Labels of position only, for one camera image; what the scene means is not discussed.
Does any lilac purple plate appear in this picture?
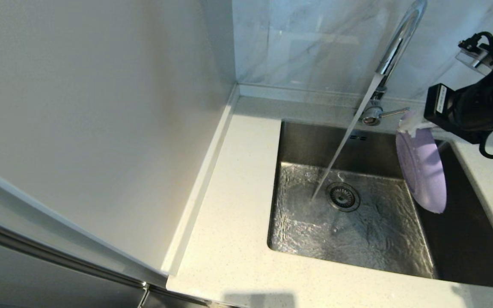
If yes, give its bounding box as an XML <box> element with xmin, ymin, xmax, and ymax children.
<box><xmin>395</xmin><ymin>112</ymin><xmax>447</xmax><ymax>213</ymax></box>

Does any stainless steel sink basin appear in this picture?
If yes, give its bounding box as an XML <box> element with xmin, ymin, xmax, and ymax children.
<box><xmin>267</xmin><ymin>119</ymin><xmax>493</xmax><ymax>288</ymax></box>

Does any clear running water stream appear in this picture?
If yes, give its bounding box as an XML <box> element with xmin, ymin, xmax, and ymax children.
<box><xmin>311</xmin><ymin>74</ymin><xmax>384</xmax><ymax>201</ymax></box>

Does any chrome gooseneck faucet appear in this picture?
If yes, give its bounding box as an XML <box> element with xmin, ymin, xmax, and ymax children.
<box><xmin>355</xmin><ymin>0</ymin><xmax>428</xmax><ymax>127</ymax></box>

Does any round metal drain strainer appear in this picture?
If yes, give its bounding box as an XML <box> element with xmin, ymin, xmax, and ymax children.
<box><xmin>326</xmin><ymin>182</ymin><xmax>361</xmax><ymax>213</ymax></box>

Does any white tall cabinet side panel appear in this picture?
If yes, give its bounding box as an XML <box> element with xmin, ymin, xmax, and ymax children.
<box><xmin>0</xmin><ymin>0</ymin><xmax>237</xmax><ymax>288</ymax></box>

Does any stainless steel appliance door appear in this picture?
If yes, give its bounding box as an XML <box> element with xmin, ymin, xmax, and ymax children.
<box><xmin>0</xmin><ymin>214</ymin><xmax>213</xmax><ymax>308</ymax></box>

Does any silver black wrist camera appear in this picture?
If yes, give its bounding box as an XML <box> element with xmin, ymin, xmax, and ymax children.
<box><xmin>456</xmin><ymin>32</ymin><xmax>493</xmax><ymax>75</ymax></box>

